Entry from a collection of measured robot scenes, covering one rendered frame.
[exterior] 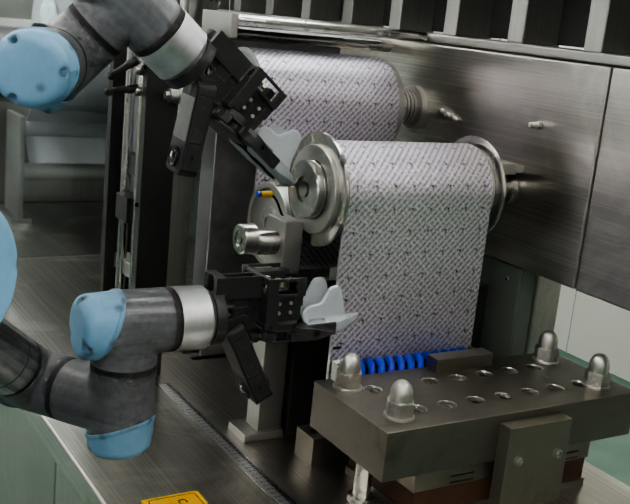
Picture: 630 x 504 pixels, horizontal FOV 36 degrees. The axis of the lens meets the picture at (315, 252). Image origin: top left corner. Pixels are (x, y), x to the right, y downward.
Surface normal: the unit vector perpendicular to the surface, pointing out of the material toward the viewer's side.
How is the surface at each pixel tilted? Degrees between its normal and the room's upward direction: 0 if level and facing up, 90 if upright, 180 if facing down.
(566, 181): 90
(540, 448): 90
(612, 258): 90
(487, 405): 0
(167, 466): 0
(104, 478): 0
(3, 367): 110
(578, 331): 90
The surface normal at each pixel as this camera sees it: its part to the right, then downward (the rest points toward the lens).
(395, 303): 0.50, 0.25
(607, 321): -0.86, 0.04
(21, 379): 0.70, 0.54
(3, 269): 0.95, 0.08
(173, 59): 0.15, 0.58
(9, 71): 0.07, 0.25
